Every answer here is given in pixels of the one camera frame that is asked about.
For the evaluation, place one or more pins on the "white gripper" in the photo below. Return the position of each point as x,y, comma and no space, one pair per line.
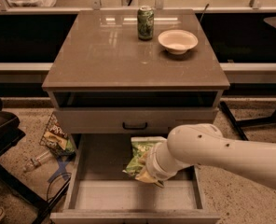
154,167

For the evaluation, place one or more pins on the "green jalapeno chip bag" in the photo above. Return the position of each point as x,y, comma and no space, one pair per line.
140,146

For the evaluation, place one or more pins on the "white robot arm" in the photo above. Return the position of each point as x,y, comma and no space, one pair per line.
204,144

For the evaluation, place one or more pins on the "open bottom drawer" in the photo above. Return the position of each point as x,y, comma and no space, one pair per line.
101,193

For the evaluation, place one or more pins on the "chip bag on floor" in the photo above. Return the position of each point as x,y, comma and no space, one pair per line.
56,139

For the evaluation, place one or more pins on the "grey drawer cabinet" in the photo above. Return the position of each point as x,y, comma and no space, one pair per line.
102,63

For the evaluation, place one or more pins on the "clear plastic bottle on floor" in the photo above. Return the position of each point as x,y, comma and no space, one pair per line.
37,161

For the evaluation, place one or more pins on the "white paper bowl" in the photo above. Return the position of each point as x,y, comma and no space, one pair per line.
177,42

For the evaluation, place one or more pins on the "black stand legs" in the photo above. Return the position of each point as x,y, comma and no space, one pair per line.
238,125

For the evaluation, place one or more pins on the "black chair base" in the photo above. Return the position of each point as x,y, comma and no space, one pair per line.
34,114

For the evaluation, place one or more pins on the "green soda can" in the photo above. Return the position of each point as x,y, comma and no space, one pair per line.
145,22

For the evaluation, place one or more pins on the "closed drawer with black handle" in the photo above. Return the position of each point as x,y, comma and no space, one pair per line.
130,120

